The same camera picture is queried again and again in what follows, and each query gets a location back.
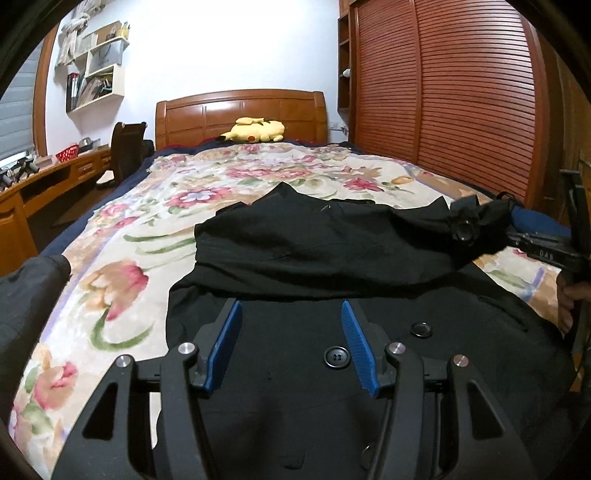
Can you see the wooden headboard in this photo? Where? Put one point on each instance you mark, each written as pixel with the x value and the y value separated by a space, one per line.
pixel 221 115

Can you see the wooden window frame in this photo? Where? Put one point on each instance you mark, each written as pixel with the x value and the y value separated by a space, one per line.
pixel 44 92

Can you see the red basket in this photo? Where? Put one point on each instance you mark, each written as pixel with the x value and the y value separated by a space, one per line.
pixel 68 153

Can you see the grey paper bag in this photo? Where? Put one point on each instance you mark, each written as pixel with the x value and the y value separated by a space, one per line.
pixel 107 55

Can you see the white bags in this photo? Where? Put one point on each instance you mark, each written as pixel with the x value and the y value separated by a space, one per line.
pixel 74 32

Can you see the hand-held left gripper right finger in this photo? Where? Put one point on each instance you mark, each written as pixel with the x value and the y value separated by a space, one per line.
pixel 360 346

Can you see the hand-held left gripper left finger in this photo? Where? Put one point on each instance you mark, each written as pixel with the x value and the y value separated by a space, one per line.
pixel 224 346

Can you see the open wooden shelf unit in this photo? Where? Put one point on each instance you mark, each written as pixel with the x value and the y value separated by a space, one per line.
pixel 344 55

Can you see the yellow plush toy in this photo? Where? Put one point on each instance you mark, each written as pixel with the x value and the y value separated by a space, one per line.
pixel 256 130

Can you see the white wall shelf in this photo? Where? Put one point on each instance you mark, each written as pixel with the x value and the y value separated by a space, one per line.
pixel 111 85

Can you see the blue pillow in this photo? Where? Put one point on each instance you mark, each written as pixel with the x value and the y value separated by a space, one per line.
pixel 538 221

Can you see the floral blanket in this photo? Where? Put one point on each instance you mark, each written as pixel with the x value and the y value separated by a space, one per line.
pixel 138 249

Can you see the metal bowl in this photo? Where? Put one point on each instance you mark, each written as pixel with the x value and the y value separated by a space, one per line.
pixel 87 143

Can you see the black coat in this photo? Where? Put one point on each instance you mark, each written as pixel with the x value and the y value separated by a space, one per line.
pixel 300 249

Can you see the dark brown chair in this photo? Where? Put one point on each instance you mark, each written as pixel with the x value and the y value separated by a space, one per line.
pixel 124 147

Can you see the black binders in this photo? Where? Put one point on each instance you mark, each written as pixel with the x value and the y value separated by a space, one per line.
pixel 74 92

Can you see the dark cloth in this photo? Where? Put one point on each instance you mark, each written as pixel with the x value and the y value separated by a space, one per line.
pixel 27 323

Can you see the wooden louvered wardrobe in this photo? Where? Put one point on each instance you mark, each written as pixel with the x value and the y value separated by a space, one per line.
pixel 438 92

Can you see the wooden desk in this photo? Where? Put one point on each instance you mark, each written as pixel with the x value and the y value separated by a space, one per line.
pixel 41 184

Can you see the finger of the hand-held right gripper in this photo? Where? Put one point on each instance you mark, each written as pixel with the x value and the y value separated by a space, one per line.
pixel 518 241

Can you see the white wall socket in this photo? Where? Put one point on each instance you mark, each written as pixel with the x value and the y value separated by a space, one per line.
pixel 333 125

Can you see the grey window blind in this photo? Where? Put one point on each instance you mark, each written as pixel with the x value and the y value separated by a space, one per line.
pixel 21 115

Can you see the person's right hand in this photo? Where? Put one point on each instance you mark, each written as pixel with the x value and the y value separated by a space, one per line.
pixel 565 300

